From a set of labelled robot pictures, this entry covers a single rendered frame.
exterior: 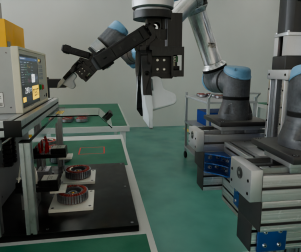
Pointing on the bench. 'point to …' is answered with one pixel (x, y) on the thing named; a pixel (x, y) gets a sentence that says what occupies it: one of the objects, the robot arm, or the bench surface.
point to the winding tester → (9, 80)
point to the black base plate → (109, 220)
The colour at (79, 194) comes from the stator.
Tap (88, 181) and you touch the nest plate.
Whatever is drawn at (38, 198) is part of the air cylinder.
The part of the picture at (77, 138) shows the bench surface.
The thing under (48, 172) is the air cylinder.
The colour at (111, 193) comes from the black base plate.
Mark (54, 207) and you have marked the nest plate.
